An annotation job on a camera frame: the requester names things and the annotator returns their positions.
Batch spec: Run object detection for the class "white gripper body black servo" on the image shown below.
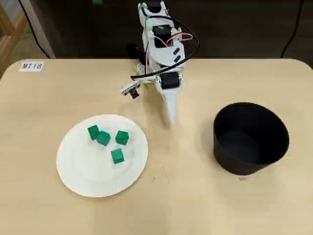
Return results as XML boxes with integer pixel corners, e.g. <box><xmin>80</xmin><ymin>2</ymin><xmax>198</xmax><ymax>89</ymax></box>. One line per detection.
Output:
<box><xmin>155</xmin><ymin>70</ymin><xmax>184</xmax><ymax>96</ymax></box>

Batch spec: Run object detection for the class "white fixed gripper finger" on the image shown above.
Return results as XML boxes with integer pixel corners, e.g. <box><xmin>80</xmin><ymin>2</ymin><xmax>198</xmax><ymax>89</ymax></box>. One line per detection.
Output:
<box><xmin>167</xmin><ymin>84</ymin><xmax>182</xmax><ymax>125</ymax></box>

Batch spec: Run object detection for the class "white moving gripper finger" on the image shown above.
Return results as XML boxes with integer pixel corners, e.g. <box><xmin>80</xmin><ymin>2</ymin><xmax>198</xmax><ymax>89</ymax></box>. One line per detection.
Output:
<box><xmin>156</xmin><ymin>84</ymin><xmax>173</xmax><ymax>123</ymax></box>

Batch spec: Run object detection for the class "green cube block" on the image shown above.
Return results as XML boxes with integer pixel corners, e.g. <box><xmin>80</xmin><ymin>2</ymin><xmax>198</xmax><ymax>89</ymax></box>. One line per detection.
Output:
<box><xmin>115</xmin><ymin>130</ymin><xmax>130</xmax><ymax>145</ymax></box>
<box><xmin>87</xmin><ymin>125</ymin><xmax>100</xmax><ymax>141</ymax></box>
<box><xmin>96</xmin><ymin>130</ymin><xmax>111</xmax><ymax>147</ymax></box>
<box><xmin>111</xmin><ymin>148</ymin><xmax>126</xmax><ymax>165</ymax></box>

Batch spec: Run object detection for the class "white round plate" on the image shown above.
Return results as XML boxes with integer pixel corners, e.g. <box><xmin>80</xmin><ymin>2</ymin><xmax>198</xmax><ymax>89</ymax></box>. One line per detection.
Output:
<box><xmin>56</xmin><ymin>114</ymin><xmax>149</xmax><ymax>198</ymax></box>

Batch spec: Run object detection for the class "black plastic cup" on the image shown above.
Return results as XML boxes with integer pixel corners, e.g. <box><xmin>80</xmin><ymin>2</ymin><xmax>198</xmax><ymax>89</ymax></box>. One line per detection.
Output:
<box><xmin>213</xmin><ymin>102</ymin><xmax>290</xmax><ymax>176</ymax></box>

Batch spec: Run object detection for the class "white MT18 label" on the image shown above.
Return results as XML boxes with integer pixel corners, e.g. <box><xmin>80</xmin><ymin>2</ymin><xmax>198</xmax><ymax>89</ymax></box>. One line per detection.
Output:
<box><xmin>19</xmin><ymin>61</ymin><xmax>45</xmax><ymax>72</ymax></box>

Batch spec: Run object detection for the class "red shoulder servo wire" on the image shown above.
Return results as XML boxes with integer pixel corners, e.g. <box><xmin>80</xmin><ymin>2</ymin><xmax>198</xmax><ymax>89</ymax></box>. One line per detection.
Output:
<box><xmin>144</xmin><ymin>14</ymin><xmax>151</xmax><ymax>74</ymax></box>

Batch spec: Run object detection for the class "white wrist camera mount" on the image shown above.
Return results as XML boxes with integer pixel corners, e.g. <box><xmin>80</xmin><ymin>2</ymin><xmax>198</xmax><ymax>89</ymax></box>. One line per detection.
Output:
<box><xmin>119</xmin><ymin>82</ymin><xmax>141</xmax><ymax>100</ymax></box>

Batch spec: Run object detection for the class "thick black camera cable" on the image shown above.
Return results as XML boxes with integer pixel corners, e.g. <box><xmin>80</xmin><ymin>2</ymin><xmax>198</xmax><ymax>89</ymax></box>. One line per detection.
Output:
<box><xmin>130</xmin><ymin>16</ymin><xmax>200</xmax><ymax>80</ymax></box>

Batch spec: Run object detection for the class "red wrist servo wire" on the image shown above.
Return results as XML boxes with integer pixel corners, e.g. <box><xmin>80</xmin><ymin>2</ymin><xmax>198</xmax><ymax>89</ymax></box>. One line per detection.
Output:
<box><xmin>165</xmin><ymin>31</ymin><xmax>194</xmax><ymax>47</ymax></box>

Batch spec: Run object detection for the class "thin black background cable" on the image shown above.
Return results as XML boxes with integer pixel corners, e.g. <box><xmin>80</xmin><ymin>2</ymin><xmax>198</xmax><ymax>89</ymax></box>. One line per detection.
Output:
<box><xmin>281</xmin><ymin>0</ymin><xmax>303</xmax><ymax>59</ymax></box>
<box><xmin>19</xmin><ymin>0</ymin><xmax>49</xmax><ymax>56</ymax></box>

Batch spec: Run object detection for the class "light wooden shelf frame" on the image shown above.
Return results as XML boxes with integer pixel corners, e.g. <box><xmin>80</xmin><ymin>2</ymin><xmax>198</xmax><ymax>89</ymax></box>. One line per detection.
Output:
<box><xmin>0</xmin><ymin>0</ymin><xmax>31</xmax><ymax>79</ymax></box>

